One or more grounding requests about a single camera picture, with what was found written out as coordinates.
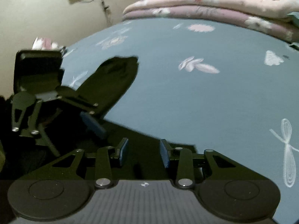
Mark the bed with blue floral sheet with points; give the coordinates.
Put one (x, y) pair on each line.
(198, 98)

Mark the purple floral quilt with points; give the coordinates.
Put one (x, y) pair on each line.
(210, 12)

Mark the pink and white clothes pile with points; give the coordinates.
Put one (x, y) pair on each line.
(46, 43)

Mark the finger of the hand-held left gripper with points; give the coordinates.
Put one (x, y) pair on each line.
(93, 126)
(32, 121)

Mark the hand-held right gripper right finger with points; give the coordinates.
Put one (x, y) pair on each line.
(164, 154)

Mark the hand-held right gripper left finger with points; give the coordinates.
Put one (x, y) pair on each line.
(123, 152)

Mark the black pants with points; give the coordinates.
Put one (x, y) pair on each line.
(116, 79)

